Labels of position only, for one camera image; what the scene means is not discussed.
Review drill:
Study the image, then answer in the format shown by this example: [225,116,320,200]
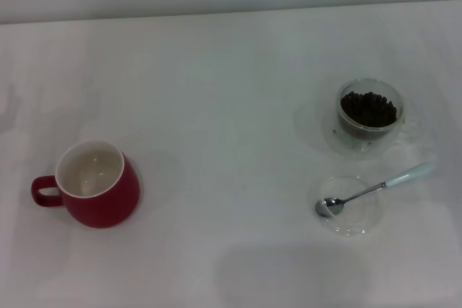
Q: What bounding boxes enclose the clear round glass lid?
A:
[310,174,384,238]

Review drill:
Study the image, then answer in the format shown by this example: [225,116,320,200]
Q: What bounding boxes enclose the red ceramic mug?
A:
[30,139,141,229]

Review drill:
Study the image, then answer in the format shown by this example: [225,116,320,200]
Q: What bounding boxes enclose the clear glass cup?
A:
[334,77,423,143]

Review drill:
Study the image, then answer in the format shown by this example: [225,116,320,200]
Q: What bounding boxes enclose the metal spoon with blue handle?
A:
[315,162,436,219]

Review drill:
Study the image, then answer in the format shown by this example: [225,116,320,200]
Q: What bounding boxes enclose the dark coffee beans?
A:
[340,90,398,128]

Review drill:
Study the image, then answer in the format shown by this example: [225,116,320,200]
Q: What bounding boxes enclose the clear glass saucer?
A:
[322,104,422,159]

